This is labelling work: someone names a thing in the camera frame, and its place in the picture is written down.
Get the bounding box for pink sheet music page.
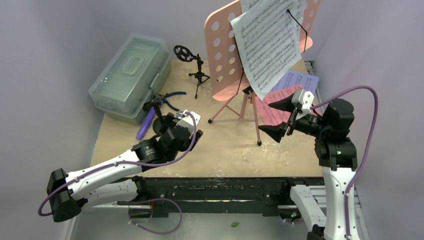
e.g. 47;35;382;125
255;84;304;127

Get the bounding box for purple toy microphone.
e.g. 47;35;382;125
136;107;156;140

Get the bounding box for lavender sheet music page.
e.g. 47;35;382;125
271;70;319;93

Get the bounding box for pink music stand tripod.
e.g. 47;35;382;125
203;0;322;147

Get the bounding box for black tripod mic stand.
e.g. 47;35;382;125
173;44;211;100

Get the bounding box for white sheet music page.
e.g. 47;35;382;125
230;0;305;100
240;0;308;24

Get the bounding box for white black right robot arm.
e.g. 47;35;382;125
259;98;360;240

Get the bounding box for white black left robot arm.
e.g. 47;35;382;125
38;110;203;223

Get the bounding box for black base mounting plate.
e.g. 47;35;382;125
128;177;326;219

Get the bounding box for clear green plastic storage box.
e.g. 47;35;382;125
88;33;171;125

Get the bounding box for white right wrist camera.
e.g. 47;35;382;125
290;89;315;114

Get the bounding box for blue-handled pliers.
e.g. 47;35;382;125
158;91;187;112

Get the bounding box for aluminium front frame rail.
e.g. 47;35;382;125
61;185;370;240

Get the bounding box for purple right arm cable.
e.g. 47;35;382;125
311;85;379;240

